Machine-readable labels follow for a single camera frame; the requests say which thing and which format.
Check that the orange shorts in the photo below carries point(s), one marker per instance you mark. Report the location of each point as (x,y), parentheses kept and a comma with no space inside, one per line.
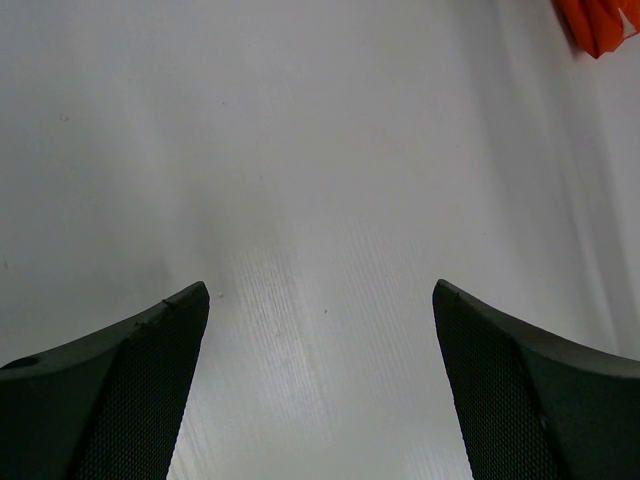
(600,26)

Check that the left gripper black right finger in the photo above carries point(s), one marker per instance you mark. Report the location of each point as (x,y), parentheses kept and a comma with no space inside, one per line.
(531,404)

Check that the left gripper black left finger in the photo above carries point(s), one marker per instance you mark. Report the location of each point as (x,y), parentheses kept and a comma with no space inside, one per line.
(108,405)

